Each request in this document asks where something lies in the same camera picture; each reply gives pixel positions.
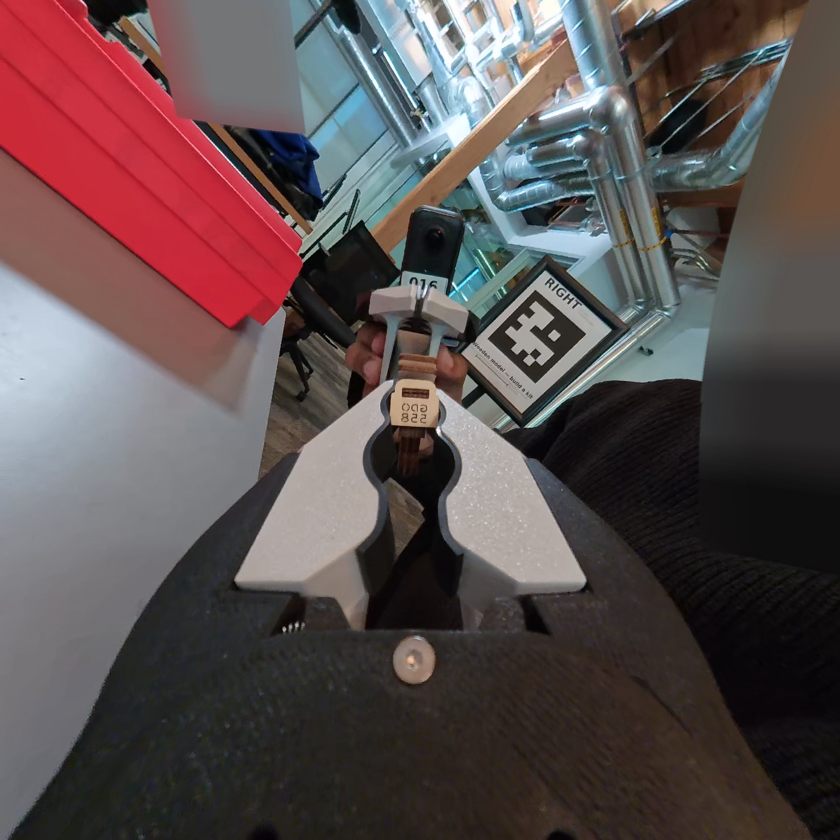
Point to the red plastic bin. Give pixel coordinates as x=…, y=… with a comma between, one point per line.
x=131, y=144

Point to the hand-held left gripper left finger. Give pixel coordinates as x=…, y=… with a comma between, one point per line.
x=308, y=512

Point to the black office chair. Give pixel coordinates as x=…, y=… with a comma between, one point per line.
x=348, y=275

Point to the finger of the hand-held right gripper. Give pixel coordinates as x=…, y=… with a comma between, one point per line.
x=394, y=305
x=446, y=315

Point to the bundle of silver ducts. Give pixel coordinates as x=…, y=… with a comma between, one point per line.
x=610, y=131

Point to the light wooden beam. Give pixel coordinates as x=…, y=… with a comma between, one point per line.
x=472, y=144

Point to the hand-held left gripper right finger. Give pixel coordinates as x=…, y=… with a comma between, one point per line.
x=512, y=518

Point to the small wooden model piece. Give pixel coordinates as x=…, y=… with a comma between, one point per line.
x=413, y=407

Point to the blue jacket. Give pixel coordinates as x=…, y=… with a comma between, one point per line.
x=295, y=164

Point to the person's right hand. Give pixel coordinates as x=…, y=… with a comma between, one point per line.
x=364, y=358

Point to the framed marker sign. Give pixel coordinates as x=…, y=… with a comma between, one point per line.
x=544, y=341

